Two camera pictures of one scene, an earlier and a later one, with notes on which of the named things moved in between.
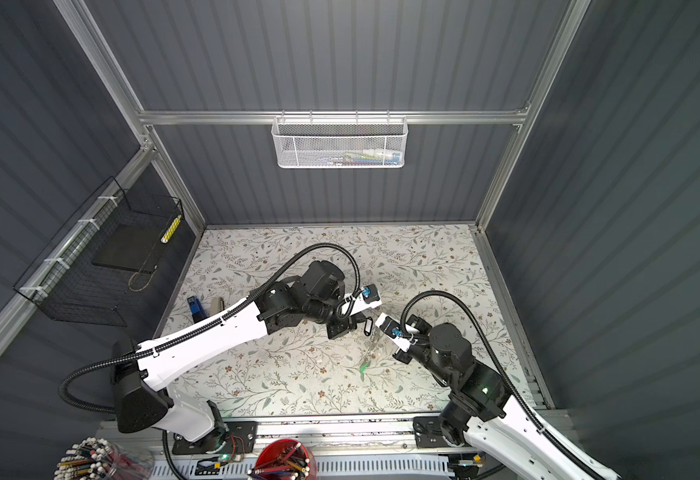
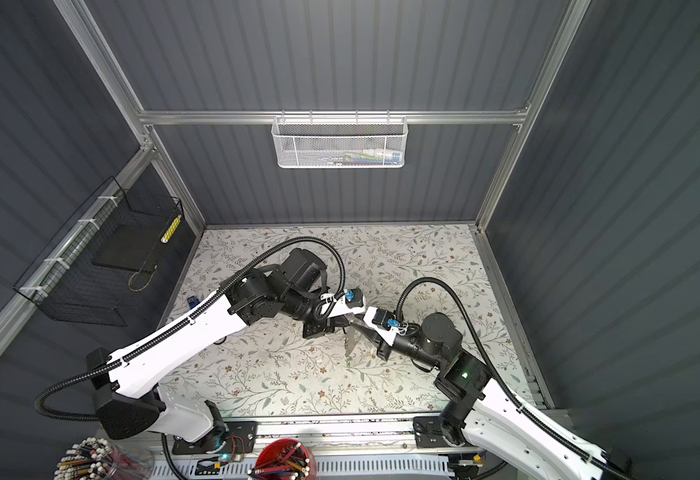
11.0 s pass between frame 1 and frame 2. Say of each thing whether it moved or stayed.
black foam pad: stayed
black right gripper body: moved
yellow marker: stayed
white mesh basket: stayed
